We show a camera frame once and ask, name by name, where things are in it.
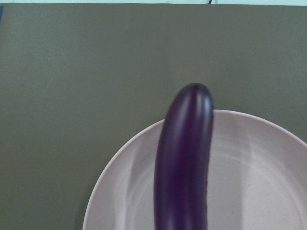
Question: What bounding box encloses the purple eggplant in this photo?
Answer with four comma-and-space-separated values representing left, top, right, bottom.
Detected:
153, 83, 213, 230

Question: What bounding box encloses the pink plate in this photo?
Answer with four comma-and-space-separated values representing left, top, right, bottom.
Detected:
83, 110, 307, 230

